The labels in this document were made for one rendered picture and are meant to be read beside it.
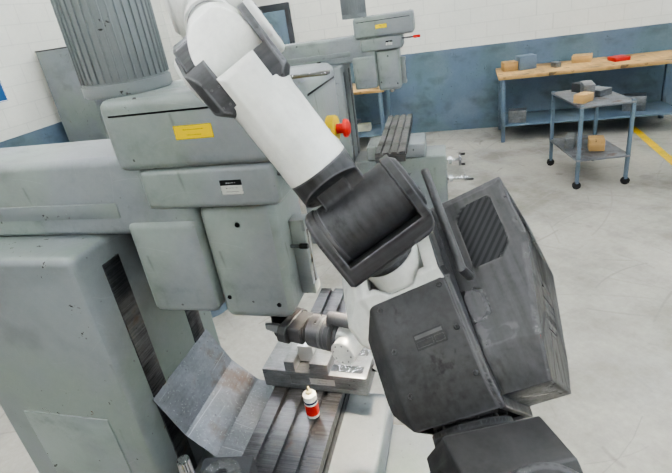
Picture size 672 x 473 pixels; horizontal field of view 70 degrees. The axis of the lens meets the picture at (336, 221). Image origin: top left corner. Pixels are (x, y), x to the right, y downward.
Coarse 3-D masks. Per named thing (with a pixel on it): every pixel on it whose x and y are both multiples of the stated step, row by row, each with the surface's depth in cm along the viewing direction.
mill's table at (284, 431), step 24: (336, 288) 205; (312, 312) 191; (264, 408) 148; (288, 408) 147; (336, 408) 144; (264, 432) 140; (288, 432) 139; (312, 432) 139; (336, 432) 142; (264, 456) 132; (288, 456) 131; (312, 456) 130
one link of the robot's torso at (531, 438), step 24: (456, 432) 64; (480, 432) 58; (504, 432) 58; (528, 432) 57; (552, 432) 56; (432, 456) 68; (456, 456) 55; (480, 456) 54; (504, 456) 54; (528, 456) 53; (552, 456) 53
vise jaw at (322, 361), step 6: (318, 354) 151; (324, 354) 150; (330, 354) 150; (312, 360) 149; (318, 360) 148; (324, 360) 148; (330, 360) 149; (312, 366) 148; (318, 366) 147; (324, 366) 146; (330, 366) 149; (312, 372) 149; (318, 372) 148; (324, 372) 147
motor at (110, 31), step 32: (64, 0) 97; (96, 0) 96; (128, 0) 100; (64, 32) 101; (96, 32) 98; (128, 32) 101; (96, 64) 101; (128, 64) 102; (160, 64) 108; (96, 96) 104
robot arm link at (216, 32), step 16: (192, 0) 65; (208, 0) 63; (224, 0) 66; (192, 16) 61; (208, 16) 60; (224, 16) 59; (240, 16) 59; (192, 32) 60; (208, 32) 59; (224, 32) 59; (240, 32) 59; (176, 48) 61; (192, 48) 60; (208, 48) 59; (224, 48) 59; (240, 48) 59; (192, 64) 60; (208, 64) 59; (224, 64) 60
